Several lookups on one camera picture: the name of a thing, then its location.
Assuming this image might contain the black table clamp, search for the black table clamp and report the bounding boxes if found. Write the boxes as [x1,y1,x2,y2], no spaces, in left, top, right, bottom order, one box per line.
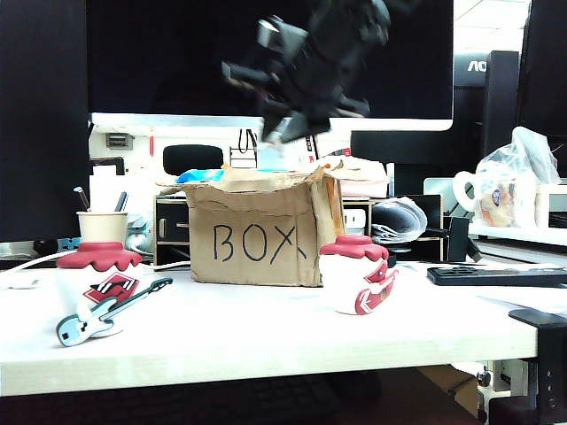
[508,308,567,425]

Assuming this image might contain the black chair headrest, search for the black chair headrest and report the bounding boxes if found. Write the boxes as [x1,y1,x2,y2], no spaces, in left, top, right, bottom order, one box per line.
[161,143,225,177]

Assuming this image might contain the white monitor riser shelf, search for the white monitor riser shelf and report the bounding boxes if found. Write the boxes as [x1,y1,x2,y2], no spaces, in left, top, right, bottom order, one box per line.
[423,176,567,247]

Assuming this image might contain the cardboard box lettered BOX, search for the cardboard box lettered BOX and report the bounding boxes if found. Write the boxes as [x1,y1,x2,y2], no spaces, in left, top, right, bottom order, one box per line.
[155,159,346,288]

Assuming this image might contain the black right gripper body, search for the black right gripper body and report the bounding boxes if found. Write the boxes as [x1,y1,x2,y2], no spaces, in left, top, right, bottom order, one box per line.
[221,26,372,124]

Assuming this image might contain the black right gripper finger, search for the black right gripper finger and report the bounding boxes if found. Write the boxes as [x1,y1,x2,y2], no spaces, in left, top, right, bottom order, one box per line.
[260,104,296,144]
[281,112,332,144]

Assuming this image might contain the pale blue white gadget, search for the pale blue white gadget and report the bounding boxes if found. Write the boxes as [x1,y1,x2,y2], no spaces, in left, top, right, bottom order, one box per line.
[125,213,155,256]

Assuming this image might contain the black AOC monitor back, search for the black AOC monitor back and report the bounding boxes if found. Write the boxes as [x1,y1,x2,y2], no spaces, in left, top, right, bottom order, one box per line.
[453,50,522,158]

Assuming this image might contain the clear plastic bag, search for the clear plastic bag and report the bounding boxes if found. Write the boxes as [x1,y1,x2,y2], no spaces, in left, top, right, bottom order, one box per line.
[474,126,562,228]

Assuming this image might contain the white power socket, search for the white power socket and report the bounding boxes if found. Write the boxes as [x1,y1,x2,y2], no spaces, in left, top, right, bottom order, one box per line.
[344,208,369,230]

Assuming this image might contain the red white black carton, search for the red white black carton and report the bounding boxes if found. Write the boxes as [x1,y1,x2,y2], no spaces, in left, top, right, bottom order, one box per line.
[303,132,322,165]

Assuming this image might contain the black remote control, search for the black remote control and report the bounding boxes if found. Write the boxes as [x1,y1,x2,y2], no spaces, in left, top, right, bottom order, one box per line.
[426,266,567,288]

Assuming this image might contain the white USB-C cable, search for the white USB-C cable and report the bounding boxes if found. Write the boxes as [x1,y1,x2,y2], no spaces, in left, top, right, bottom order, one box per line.
[0,250,79,275]

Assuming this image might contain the grey wall socket box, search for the grey wall socket box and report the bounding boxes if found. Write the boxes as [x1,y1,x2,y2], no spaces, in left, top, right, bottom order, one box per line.
[105,133,135,151]

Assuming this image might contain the slim dark pen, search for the slim dark pen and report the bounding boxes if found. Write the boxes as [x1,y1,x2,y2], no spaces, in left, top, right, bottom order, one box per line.
[73,186,93,213]

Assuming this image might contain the folded grey white magazine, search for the folded grey white magazine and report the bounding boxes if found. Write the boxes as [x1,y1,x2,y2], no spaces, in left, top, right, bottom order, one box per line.
[370,197,430,245]

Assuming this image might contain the white bag black handles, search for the white bag black handles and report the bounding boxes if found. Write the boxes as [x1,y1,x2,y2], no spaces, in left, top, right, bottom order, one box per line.
[229,128,259,170]

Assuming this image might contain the low black monitor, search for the low black monitor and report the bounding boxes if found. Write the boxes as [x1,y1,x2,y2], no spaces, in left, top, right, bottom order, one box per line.
[350,130,486,196]

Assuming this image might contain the blue white plastic packet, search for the blue white plastic packet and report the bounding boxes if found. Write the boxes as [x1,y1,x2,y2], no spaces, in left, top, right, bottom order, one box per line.
[175,168,226,185]

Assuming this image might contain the red-capped doll with arrow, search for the red-capped doll with arrow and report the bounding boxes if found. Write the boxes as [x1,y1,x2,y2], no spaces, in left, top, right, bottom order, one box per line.
[318,234,400,316]

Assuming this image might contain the dark black monitor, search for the dark black monitor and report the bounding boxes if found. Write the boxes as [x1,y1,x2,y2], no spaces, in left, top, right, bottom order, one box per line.
[0,0,91,243]

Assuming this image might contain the pink white stacked boxes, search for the pink white stacked boxes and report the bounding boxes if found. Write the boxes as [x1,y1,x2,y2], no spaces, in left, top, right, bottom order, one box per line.
[326,157,391,199]

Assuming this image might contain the black wooden desk organizer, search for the black wooden desk organizer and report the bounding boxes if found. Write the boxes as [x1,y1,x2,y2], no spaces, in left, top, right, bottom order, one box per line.
[153,195,445,267]

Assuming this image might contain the tall black monitor panel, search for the tall black monitor panel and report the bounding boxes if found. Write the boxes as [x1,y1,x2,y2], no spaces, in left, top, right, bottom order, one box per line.
[518,0,567,138]

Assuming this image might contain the large white-framed monitor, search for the large white-framed monitor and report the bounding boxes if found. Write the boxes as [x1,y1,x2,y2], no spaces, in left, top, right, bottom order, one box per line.
[86,0,455,133]

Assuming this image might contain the small black stand block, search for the small black stand block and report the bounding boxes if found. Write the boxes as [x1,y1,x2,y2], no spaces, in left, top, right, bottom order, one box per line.
[447,215,484,265]

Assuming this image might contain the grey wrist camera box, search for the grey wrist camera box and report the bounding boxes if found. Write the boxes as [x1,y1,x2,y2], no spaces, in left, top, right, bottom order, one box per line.
[256,16,310,51]

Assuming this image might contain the brown cardboard carton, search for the brown cardboard carton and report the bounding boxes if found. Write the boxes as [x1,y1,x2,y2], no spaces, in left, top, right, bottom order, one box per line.
[418,364,482,418]

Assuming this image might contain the beige paper cup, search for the beige paper cup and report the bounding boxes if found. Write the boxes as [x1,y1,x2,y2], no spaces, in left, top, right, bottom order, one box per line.
[75,211,129,244]

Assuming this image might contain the red-capped doll with guitar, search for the red-capped doll with guitar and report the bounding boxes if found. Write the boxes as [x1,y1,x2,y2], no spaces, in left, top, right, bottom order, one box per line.
[55,241,175,349]

